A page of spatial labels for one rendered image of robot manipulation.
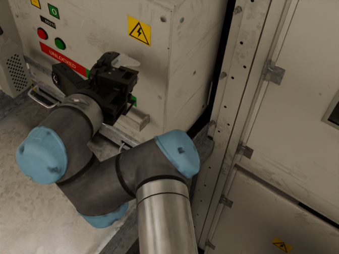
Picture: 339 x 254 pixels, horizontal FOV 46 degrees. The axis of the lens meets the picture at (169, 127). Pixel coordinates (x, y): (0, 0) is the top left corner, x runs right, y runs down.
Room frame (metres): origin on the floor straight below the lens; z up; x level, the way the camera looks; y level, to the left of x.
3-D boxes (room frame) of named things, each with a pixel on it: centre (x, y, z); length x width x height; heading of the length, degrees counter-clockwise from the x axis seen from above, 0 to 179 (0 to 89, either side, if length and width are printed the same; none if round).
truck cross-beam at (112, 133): (0.71, 0.21, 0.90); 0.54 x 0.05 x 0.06; 59
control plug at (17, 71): (0.75, 0.44, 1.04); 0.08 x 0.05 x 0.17; 149
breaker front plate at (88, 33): (0.70, 0.22, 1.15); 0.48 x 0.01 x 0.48; 59
